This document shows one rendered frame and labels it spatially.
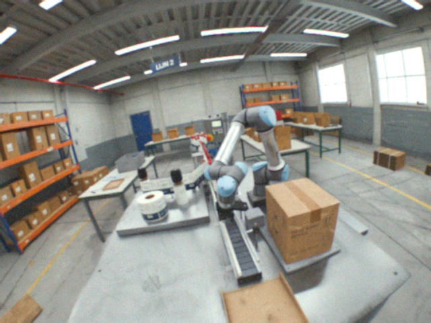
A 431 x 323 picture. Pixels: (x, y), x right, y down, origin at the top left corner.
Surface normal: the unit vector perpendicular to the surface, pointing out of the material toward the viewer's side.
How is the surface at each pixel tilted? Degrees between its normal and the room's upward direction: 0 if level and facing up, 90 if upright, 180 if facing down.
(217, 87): 90
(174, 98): 90
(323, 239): 90
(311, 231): 90
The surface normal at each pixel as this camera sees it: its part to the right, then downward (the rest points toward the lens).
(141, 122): 0.08, 0.26
